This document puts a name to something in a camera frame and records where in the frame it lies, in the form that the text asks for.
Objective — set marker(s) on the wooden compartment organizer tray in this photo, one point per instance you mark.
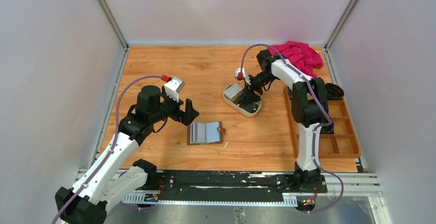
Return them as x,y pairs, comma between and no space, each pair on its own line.
341,143

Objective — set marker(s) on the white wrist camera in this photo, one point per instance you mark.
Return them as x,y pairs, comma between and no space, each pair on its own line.
241,74
172,88

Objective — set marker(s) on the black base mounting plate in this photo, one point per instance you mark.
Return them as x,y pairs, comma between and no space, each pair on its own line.
229,186

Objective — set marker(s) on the pink cloth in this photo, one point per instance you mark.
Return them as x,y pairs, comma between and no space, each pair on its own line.
302,56

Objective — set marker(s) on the brown leather card holder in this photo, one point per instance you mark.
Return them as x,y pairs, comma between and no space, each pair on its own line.
215,133

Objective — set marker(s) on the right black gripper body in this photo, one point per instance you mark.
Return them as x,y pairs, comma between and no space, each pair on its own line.
258,82

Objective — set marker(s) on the beige oval card tray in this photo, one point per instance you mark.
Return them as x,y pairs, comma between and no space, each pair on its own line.
250,110

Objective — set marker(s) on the aluminium rail frame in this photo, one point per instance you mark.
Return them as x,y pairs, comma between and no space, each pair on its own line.
338,185

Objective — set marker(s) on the silver grey card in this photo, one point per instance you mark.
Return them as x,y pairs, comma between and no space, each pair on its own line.
198,133

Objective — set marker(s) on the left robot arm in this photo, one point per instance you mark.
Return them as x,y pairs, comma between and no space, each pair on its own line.
112,161

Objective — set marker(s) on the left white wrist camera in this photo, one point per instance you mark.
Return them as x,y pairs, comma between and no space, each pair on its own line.
172,88

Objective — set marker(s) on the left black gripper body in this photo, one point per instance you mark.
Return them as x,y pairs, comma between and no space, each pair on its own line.
171,108

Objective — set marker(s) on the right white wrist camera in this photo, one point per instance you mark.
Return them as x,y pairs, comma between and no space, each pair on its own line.
241,74

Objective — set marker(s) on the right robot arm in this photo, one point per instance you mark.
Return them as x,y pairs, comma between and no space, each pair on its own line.
309,109

